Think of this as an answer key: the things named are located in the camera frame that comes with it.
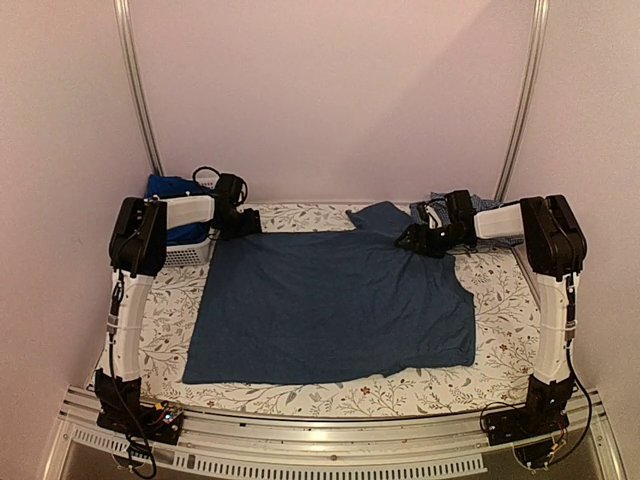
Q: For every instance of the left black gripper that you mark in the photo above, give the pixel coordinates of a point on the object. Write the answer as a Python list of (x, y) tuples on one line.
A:
[(253, 225)]

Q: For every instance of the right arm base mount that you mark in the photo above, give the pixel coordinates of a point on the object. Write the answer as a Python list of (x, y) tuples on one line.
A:
[(503, 423)]

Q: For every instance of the floral patterned table mat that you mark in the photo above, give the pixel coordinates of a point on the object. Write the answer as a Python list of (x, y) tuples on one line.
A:
[(507, 341)]

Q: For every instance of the aluminium frame post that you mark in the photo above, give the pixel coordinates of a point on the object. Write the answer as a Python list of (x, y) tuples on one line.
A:
[(526, 95), (125, 29)]

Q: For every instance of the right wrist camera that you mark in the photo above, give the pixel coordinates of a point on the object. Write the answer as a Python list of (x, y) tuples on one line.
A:
[(428, 215)]

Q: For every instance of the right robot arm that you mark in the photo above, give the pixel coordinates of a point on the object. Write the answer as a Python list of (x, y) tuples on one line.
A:
[(555, 249)]

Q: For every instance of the dark teal t-shirt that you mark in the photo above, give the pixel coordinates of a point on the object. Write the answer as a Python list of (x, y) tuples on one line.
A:
[(329, 306)]

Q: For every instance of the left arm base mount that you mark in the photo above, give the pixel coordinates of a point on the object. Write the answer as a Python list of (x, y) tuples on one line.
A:
[(161, 423)]

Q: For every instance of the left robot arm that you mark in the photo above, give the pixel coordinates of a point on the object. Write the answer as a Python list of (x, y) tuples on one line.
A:
[(138, 252)]

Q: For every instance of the left aluminium frame post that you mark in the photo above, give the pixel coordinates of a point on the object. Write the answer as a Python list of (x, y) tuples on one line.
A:
[(125, 29)]

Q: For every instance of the bright blue garment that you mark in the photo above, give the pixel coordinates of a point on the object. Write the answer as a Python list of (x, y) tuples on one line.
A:
[(183, 226)]

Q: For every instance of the white plastic laundry basket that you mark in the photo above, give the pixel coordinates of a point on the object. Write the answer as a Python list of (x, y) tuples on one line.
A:
[(196, 254)]

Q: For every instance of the right aluminium frame post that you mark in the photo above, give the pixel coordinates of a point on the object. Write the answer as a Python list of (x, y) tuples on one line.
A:
[(526, 95)]

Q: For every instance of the folded blue checkered shirt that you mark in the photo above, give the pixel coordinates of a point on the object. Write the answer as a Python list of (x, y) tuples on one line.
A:
[(470, 220)]

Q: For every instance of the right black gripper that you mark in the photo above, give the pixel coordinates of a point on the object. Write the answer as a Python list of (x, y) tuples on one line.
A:
[(416, 229)]

